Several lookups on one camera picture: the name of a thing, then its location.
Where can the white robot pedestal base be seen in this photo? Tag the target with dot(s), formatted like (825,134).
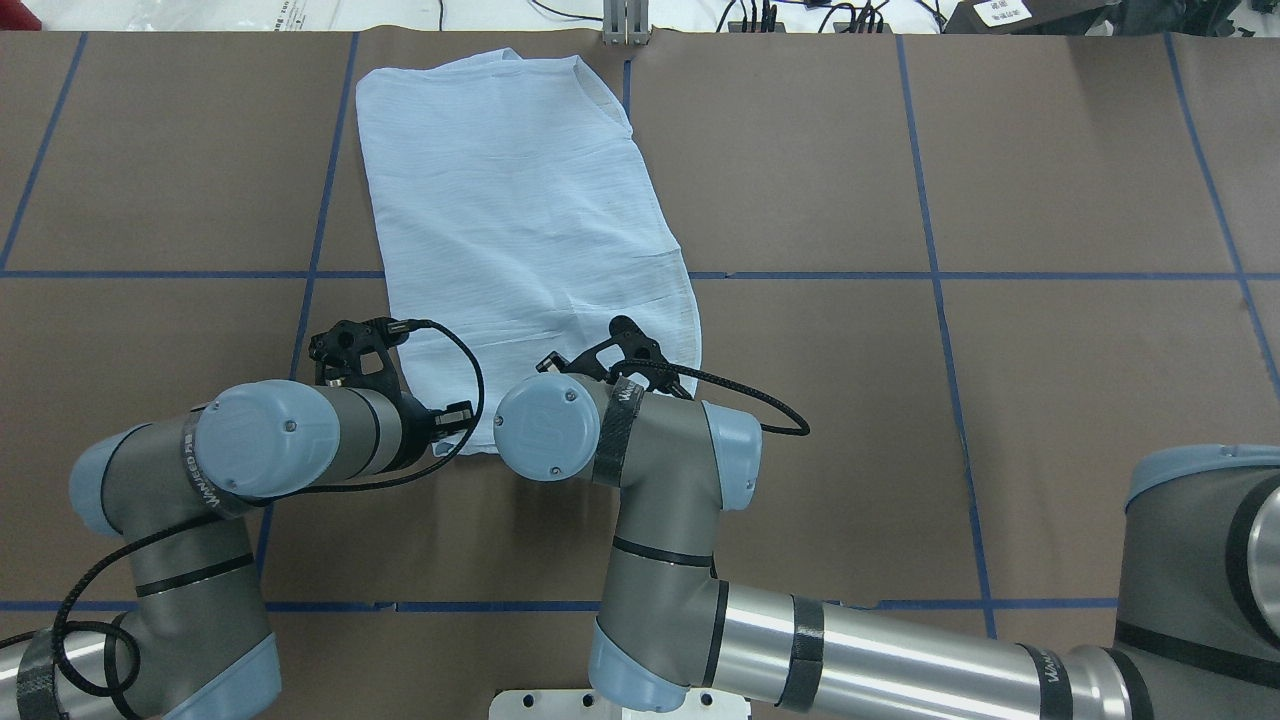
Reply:
(699,703)

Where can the light blue striped shirt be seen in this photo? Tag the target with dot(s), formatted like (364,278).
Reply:
(512,205)

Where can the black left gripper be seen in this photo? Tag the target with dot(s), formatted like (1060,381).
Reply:
(411,440)

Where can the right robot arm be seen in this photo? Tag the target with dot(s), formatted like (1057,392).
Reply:
(730,531)

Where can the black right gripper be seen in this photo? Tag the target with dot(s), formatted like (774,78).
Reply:
(548,361)

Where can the aluminium frame post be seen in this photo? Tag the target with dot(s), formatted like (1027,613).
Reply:
(626,23)

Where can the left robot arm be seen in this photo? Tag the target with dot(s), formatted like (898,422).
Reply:
(173,624)

